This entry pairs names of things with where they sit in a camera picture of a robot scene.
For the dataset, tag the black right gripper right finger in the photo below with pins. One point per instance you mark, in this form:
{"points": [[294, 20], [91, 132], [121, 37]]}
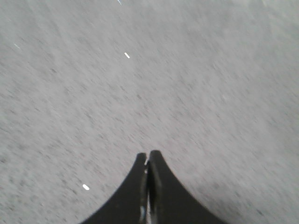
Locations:
{"points": [[170, 202]]}

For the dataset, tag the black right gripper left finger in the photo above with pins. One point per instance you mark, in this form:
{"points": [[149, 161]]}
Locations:
{"points": [[128, 204]]}

